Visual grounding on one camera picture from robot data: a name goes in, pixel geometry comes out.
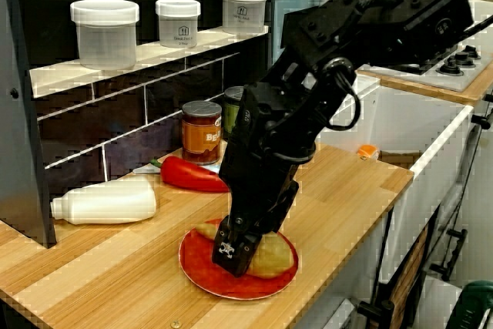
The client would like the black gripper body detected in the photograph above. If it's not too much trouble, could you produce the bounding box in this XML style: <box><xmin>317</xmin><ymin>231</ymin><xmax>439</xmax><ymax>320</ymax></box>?
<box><xmin>218</xmin><ymin>143</ymin><xmax>309</xmax><ymax>236</ymax></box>

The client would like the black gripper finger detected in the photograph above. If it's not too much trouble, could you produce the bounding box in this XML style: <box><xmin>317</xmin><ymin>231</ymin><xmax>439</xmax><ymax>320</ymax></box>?
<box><xmin>212</xmin><ymin>224</ymin><xmax>247</xmax><ymax>278</ymax></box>
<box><xmin>246</xmin><ymin>233</ymin><xmax>265</xmax><ymax>268</ymax></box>

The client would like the yellow toy chicken drumstick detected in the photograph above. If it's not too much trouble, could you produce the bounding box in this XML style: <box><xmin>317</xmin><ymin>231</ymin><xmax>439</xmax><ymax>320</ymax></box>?
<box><xmin>194</xmin><ymin>220</ymin><xmax>300</xmax><ymax>279</ymax></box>

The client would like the red plate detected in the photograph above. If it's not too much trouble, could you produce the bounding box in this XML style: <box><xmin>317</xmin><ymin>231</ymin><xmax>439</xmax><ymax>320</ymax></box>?
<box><xmin>178</xmin><ymin>219</ymin><xmax>300</xmax><ymax>300</ymax></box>

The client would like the red toy pepper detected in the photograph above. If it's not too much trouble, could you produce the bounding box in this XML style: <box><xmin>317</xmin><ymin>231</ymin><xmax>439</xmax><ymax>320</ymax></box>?
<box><xmin>149</xmin><ymin>155</ymin><xmax>232</xmax><ymax>194</ymax></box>

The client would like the brown toy beans can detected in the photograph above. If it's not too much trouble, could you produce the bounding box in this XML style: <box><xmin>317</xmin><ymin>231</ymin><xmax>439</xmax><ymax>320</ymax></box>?
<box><xmin>180</xmin><ymin>100</ymin><xmax>224</xmax><ymax>165</ymax></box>

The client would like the green toy peas can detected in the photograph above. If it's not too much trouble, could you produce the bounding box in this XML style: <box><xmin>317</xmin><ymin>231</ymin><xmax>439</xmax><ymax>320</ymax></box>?
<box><xmin>222</xmin><ymin>86</ymin><xmax>246</xmax><ymax>141</ymax></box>

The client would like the orange toy pot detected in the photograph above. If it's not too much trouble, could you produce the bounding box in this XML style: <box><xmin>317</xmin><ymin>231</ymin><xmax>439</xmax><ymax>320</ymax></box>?
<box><xmin>356</xmin><ymin>143</ymin><xmax>381</xmax><ymax>160</ymax></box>

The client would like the white toy sink unit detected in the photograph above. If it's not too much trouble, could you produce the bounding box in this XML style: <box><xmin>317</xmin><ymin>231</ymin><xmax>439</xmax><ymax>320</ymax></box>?
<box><xmin>315</xmin><ymin>70</ymin><xmax>475</xmax><ymax>176</ymax></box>

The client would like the beige hutch shelf board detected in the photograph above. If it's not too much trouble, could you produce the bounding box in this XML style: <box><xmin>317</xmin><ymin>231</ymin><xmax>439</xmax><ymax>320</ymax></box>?
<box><xmin>29</xmin><ymin>25</ymin><xmax>270</xmax><ymax>99</ymax></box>

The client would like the clear jar white lid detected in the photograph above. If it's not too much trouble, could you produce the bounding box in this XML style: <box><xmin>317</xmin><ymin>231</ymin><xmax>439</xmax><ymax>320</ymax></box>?
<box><xmin>220</xmin><ymin>0</ymin><xmax>270</xmax><ymax>36</ymax></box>
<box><xmin>69</xmin><ymin>0</ymin><xmax>140</xmax><ymax>71</ymax></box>
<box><xmin>155</xmin><ymin>0</ymin><xmax>201</xmax><ymax>49</ymax></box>

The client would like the dark grey hutch side panel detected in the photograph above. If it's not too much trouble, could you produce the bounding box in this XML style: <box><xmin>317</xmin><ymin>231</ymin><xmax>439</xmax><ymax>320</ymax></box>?
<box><xmin>266</xmin><ymin>0</ymin><xmax>278</xmax><ymax>72</ymax></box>
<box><xmin>0</xmin><ymin>0</ymin><xmax>57</xmax><ymax>249</ymax></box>

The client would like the dark tiled backsplash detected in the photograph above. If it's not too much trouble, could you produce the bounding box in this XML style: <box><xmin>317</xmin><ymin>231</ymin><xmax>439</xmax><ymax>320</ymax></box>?
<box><xmin>32</xmin><ymin>49</ymin><xmax>247</xmax><ymax>195</ymax></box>

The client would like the grey toy stove top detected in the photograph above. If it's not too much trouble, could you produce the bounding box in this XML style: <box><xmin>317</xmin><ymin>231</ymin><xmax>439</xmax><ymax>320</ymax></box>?
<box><xmin>356</xmin><ymin>42</ymin><xmax>485</xmax><ymax>93</ymax></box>

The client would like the dark green tool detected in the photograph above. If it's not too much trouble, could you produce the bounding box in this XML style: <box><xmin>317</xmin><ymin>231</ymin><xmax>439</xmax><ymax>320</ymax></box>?
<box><xmin>448</xmin><ymin>280</ymin><xmax>493</xmax><ymax>329</ymax></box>

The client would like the black cabinet knob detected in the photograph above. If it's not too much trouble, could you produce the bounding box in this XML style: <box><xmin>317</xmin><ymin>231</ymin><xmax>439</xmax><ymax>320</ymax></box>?
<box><xmin>471</xmin><ymin>112</ymin><xmax>492</xmax><ymax>129</ymax></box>

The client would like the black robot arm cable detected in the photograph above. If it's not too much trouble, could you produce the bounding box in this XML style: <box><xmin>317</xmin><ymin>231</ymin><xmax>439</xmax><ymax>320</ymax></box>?
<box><xmin>325</xmin><ymin>66</ymin><xmax>363</xmax><ymax>132</ymax></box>

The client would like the black cabinet door handle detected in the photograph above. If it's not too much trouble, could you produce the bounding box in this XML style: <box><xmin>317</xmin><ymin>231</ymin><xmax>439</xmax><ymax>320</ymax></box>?
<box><xmin>429</xmin><ymin>228</ymin><xmax>469</xmax><ymax>282</ymax></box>
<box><xmin>357</xmin><ymin>301</ymin><xmax>396</xmax><ymax>324</ymax></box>

